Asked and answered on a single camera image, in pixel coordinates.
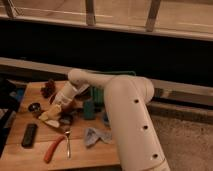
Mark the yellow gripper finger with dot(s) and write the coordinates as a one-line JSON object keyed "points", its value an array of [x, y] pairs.
{"points": [[54, 112]]}

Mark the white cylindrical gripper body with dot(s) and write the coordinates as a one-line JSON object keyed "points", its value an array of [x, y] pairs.
{"points": [[69, 90]]}

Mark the pale yellow banana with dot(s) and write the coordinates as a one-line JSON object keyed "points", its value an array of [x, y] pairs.
{"points": [[44, 118]]}

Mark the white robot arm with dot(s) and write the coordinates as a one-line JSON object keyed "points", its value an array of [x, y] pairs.
{"points": [[125, 99]]}

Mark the red bowl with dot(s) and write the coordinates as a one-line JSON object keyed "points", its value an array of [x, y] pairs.
{"points": [[71, 103]]}

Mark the small dark object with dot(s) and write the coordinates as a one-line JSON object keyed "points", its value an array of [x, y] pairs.
{"points": [[66, 119]]}

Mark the small metal cup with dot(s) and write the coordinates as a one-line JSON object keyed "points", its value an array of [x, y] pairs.
{"points": [[35, 109]]}

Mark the teal sponge block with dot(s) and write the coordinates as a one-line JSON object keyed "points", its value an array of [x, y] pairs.
{"points": [[88, 110]]}

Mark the green plastic tray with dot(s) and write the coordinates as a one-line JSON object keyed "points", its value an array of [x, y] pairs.
{"points": [[97, 94]]}

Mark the silver fork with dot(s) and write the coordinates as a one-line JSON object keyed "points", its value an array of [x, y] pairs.
{"points": [[67, 134]]}

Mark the black remote control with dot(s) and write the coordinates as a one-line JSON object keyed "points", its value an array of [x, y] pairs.
{"points": [[29, 135]]}

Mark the blue grey cloth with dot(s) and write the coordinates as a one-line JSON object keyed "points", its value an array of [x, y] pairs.
{"points": [[93, 135]]}

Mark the blue cup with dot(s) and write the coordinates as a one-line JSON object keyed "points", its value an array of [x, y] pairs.
{"points": [[105, 119]]}

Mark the orange handled tool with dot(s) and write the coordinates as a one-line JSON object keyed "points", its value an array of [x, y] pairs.
{"points": [[50, 151]]}

